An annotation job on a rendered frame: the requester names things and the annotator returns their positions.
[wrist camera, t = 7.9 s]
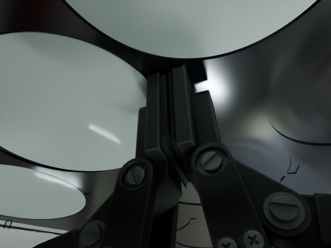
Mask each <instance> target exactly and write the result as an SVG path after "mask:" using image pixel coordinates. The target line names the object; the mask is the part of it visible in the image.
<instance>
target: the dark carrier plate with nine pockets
mask: <svg viewBox="0 0 331 248"><path fill-rule="evenodd" d="M21 31H35V32H47V33H54V34H60V35H65V36H69V37H73V38H76V39H80V40H83V41H86V42H89V43H91V44H94V45H96V46H99V47H101V48H103V49H105V50H107V51H109V52H111V53H113V54H115V55H116V56H118V57H120V58H121V59H123V60H124V61H126V62H127V63H129V64H130V65H131V66H133V67H134V68H135V69H136V70H138V71H139V72H140V73H141V74H142V75H143V76H144V77H145V78H146V79H147V76H148V75H151V74H155V73H158V72H160V73H161V74H162V75H163V74H165V75H166V76H167V78H168V73H170V72H172V68H175V67H178V66H181V65H185V67H186V70H187V72H188V75H189V78H190V81H191V83H192V86H193V89H194V92H195V93H198V92H201V91H205V90H209V91H210V95H211V98H212V102H213V106H214V110H215V114H216V118H217V123H218V128H219V132H220V137H221V142H222V144H223V145H225V146H226V147H227V148H228V149H229V151H230V152H231V154H232V156H233V158H234V159H236V160H238V161H240V162H242V163H244V164H246V165H247V166H249V167H251V168H253V169H255V170H257V171H258V172H260V173H262V174H264V175H266V176H268V177H270V178H271V179H273V180H275V181H277V182H279V183H281V184H282V185H284V186H286V187H288V188H290V189H292V190H293V191H295V192H297V193H298V194H306V195H314V193H326V194H331V0H316V1H315V2H314V3H313V4H312V5H311V6H310V7H308V8H307V9H306V10H305V11H304V12H302V13H301V14H300V15H298V16H297V17H296V18H294V19H293V20H292V21H290V22H289V23H288V24H286V25H285V26H283V27H282V28H280V29H279V30H277V31H275V32H274V33H272V34H270V35H269V36H267V37H265V38H263V39H261V40H259V41H257V42H255V43H253V44H250V45H248V46H245V47H243V48H240V49H237V50H234V51H231V52H228V53H224V54H220V55H215V56H210V57H203V58H170V57H163V56H158V55H153V54H149V53H146V52H143V51H140V50H137V49H134V48H132V47H130V46H127V45H125V44H123V43H121V42H119V41H117V40H115V39H113V38H111V37H110V36H108V35H106V34H105V33H103V32H102V31H100V30H99V29H97V28H96V27H94V26H93V25H92V24H91V23H89V22H88V21H87V20H86V19H84V18H83V17H82V16H81V15H80V14H79V13H78V12H76V11H75V10H74V9H73V8H72V7H71V6H70V5H69V4H68V3H67V2H66V0H0V34H4V33H10V32H21ZM0 164H4V165H13V166H19V167H25V168H29V169H33V170H37V171H41V172H44V173H47V174H50V175H53V176H56V177H58V178H61V179H63V180H65V181H67V182H69V183H70V184H72V185H74V186H75V187H77V188H78V189H79V190H80V191H81V192H82V193H83V194H84V196H85V199H86V204H85V206H84V208H83V209H82V210H81V211H79V212H77V213H75V214H73V215H70V216H67V217H61V218H52V219H29V218H18V217H9V216H4V215H0V220H4V221H9V222H16V223H22V224H28V225H34V226H40V227H47V228H53V229H59V230H65V231H71V230H73V229H75V228H76V229H78V230H79V229H81V228H82V226H83V225H84V224H85V222H86V221H87V220H88V219H89V218H90V217H91V216H92V215H93V214H94V213H95V211H96V210H97V209H98V208H99V207H100V206H101V205H102V204H103V203H104V202H105V200H106V199H107V198H108V197H109V196H110V195H111V194H112V193H113V191H114V188H115V184H116V180H117V176H118V174H119V171H120V169H121V168H117V169H111V170H103V171H77V170H68V169H62V168H57V167H52V166H48V165H44V164H41V163H38V162H34V161H32V160H29V159H26V158H24V157H21V156H19V155H17V154H14V153H12V152H10V151H8V150H7V149H5V148H3V147H1V146H0ZM186 184H187V190H185V191H182V196H181V198H180V199H179V200H178V202H179V210H178V221H177V232H176V244H175V248H213V245H212V241H211V238H210V235H209V231H208V227H207V224H206V220H205V216H204V213H203V209H202V206H201V202H200V198H199V194H198V193H197V191H196V190H195V188H194V186H193V185H192V183H191V182H190V183H186Z"/></svg>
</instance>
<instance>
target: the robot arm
mask: <svg viewBox="0 0 331 248"><path fill-rule="evenodd" d="M190 182H191V183H192V185H193V186H194V188H195V190H196V191H197V193H198V194H199V198H200V202H201V206H202V209H203V213H204V216H205V220H206V224H207V227H208V231H209V235H210V238H211V241H212V245H213V248H272V247H273V248H331V194H326V193H314V195H306V194H298V193H297V192H295V191H293V190H292V189H290V188H288V187H286V186H284V185H282V184H281V183H279V182H277V181H275V180H273V179H271V178H270V177H268V176H266V175H264V174H262V173H260V172H258V171H257V170H255V169H253V168H251V167H249V166H247V165H246V164H244V163H242V162H240V161H238V160H236V159H234V158H233V156H232V154H231V152H230V151H229V149H228V148H227V147H226V146H225V145H223V144H222V142H221V137H220V132H219V128H218V123H217V118H216V114H215V110H214V106H213V102H212V98H211V95H210V91H209V90H205V91H201V92H198V93H195V92H194V89H193V86H192V83H191V81H190V78H189V75H188V72H187V70H186V67H185V65H181V66H178V67H175V68H172V72H170V73H168V78H167V76H166V75H165V74H163V75H162V74H161V73H160V72H158V73H155V74H151V75H148V76H147V95H146V106H145V107H141V108H140V109H139V111H138V123H137V137H136V151H135V158H133V159H131V160H129V161H128V162H126V163H125V164H124V165H123V166H122V168H121V169H120V171H119V174H118V176H117V180H116V184H115V188H114V191H113V193H112V194H111V195H110V196H109V197H108V198H107V199H106V200H105V202H104V203H103V204H102V205H101V206H100V207H99V208H98V209H97V210H96V211H95V213H94V214H93V215H92V216H91V217H90V218H89V219H88V220H87V221H86V222H85V224H84V225H83V226H82V228H81V229H79V230H78V229H76V228H75V229H73V230H71V231H68V232H66V233H64V234H62V235H59V236H57V237H55V238H52V239H50V240H48V241H45V242H43V243H41V244H38V245H36V246H35V247H33V248H175V244H176V232H177V221H178V210H179V202H178V200H179V199H180V198H181V196H182V191H185V190H187V184H186V183H190Z"/></svg>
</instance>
